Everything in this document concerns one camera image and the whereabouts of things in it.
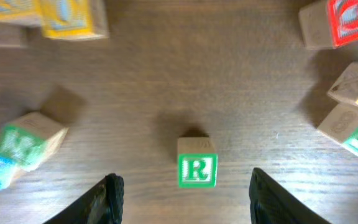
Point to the green R letter block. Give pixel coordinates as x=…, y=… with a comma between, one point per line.
x=197, y=162

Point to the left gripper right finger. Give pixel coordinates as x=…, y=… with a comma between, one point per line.
x=270, y=203

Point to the green Z letter block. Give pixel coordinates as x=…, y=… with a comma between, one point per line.
x=341, y=125

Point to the red Q letter block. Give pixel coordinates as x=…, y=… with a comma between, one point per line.
x=329, y=24

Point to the yellow block left cluster right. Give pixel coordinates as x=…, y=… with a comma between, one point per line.
x=74, y=19

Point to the green N letter block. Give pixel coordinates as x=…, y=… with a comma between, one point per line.
x=31, y=139

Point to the yellow block left cluster middle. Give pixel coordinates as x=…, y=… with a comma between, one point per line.
x=21, y=12

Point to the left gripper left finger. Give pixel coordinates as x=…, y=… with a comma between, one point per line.
x=102, y=204

